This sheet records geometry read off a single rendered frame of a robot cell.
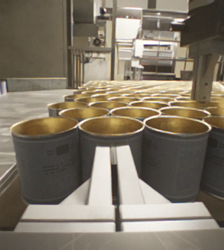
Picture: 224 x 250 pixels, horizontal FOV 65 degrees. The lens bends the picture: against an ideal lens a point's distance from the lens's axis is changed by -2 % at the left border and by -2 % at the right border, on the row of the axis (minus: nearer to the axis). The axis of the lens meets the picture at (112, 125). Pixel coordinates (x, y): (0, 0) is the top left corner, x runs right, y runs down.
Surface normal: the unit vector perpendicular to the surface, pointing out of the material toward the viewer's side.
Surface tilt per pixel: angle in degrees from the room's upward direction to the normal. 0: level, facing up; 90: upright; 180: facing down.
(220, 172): 92
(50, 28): 90
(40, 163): 90
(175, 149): 90
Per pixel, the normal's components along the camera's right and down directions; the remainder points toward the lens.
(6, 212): 0.00, -0.96
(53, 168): 0.40, 0.26
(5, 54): 0.04, 0.28
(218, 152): -0.79, 0.17
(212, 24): -1.00, 0.00
